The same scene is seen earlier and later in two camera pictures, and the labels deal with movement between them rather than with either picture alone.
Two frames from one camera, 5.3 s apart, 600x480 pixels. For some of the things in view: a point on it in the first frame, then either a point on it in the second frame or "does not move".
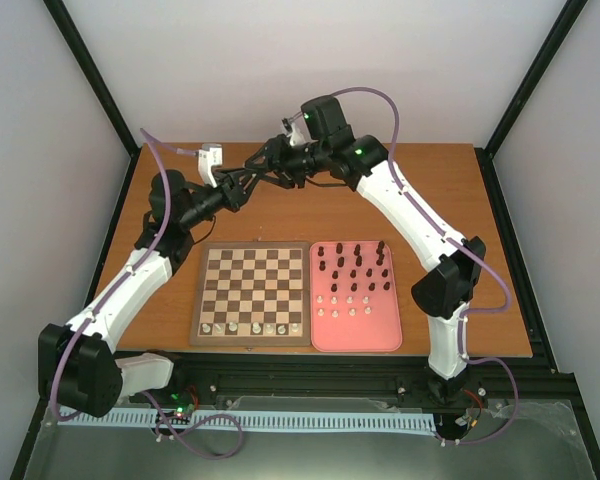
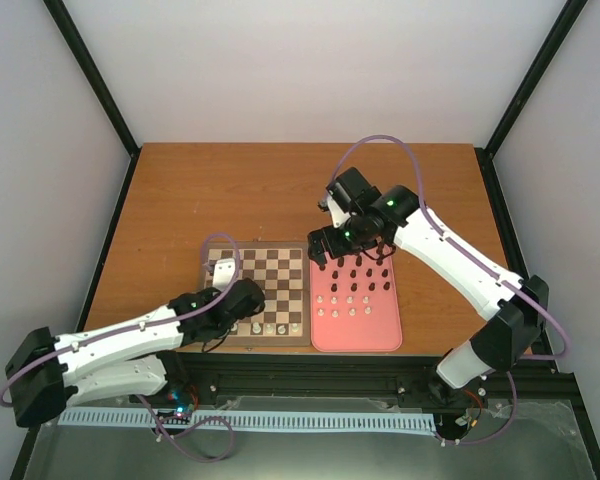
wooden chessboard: x=253 y=294 does not move
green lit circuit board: x=182 y=401 does not move
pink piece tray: x=354 y=304 does not move
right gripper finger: x=283 y=180 -> x=317 y=249
